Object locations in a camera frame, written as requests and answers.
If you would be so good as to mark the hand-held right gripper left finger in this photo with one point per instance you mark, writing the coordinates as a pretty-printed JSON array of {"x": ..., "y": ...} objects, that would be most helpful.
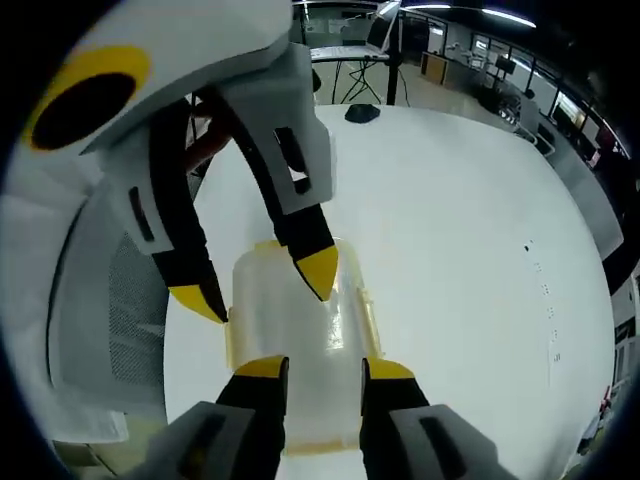
[{"x": 210, "y": 440}]

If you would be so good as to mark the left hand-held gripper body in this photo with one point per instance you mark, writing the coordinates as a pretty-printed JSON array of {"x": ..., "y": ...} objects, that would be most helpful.
[{"x": 200, "y": 40}]

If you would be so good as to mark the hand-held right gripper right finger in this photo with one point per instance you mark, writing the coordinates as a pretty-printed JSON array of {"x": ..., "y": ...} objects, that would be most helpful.
[{"x": 430, "y": 445}]

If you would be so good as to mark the clear plastic buckle container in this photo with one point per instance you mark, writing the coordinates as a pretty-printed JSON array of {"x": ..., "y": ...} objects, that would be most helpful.
[{"x": 300, "y": 320}]

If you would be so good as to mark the grey mesh office chair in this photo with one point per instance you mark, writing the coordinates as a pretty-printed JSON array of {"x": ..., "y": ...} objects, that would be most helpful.
[{"x": 130, "y": 300}]

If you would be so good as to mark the black desk stand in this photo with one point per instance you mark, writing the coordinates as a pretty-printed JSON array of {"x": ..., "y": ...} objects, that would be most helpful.
[{"x": 363, "y": 113}]

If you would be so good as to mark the open laptop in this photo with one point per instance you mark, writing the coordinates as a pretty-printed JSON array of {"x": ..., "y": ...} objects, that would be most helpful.
[{"x": 377, "y": 30}]

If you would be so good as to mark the wooden cabinet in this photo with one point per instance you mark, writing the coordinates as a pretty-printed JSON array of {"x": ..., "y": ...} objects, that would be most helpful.
[{"x": 434, "y": 67}]

